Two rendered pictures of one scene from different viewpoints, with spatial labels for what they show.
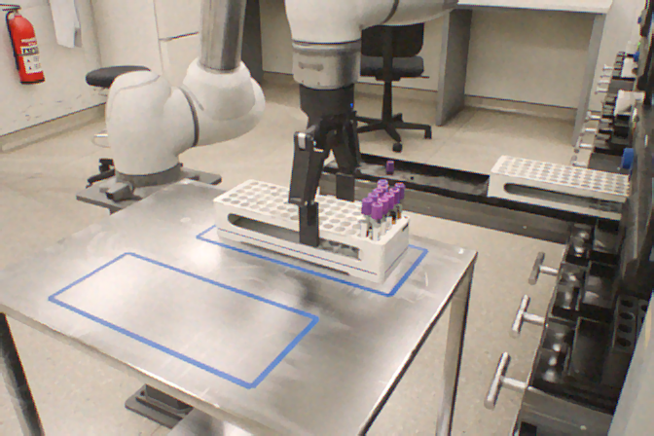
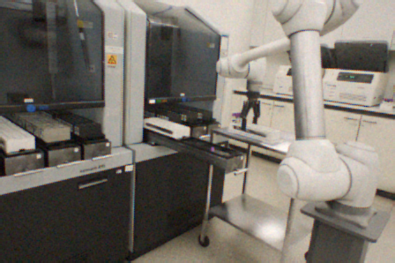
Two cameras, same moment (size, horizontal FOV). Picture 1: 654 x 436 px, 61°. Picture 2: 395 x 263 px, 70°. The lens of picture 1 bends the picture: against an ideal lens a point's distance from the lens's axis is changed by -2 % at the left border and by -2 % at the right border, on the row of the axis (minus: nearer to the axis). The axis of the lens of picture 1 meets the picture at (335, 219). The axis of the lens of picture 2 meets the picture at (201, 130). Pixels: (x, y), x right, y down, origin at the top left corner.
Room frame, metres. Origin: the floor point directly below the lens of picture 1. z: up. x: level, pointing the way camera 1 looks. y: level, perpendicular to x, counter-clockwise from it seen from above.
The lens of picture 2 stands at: (2.40, 0.15, 1.21)
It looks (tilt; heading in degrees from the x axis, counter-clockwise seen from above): 14 degrees down; 194
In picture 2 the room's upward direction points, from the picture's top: 5 degrees clockwise
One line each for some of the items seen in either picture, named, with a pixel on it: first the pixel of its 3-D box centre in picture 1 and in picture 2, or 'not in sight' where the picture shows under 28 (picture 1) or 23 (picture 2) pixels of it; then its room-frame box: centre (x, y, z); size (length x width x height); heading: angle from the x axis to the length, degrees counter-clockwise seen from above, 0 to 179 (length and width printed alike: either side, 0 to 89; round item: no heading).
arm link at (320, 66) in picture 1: (326, 61); (254, 86); (0.75, 0.01, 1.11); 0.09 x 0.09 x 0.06
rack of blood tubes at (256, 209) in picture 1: (308, 226); (253, 131); (0.77, 0.04, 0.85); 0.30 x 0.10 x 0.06; 61
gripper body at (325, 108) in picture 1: (327, 115); (252, 99); (0.75, 0.01, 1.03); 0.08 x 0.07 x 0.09; 151
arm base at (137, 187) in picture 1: (143, 176); (348, 203); (1.27, 0.47, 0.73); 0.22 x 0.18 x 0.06; 153
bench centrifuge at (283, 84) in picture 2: not in sight; (306, 71); (-1.52, 0.45, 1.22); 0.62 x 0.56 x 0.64; 151
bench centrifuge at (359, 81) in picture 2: not in sight; (356, 72); (-1.26, 0.97, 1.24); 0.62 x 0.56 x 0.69; 154
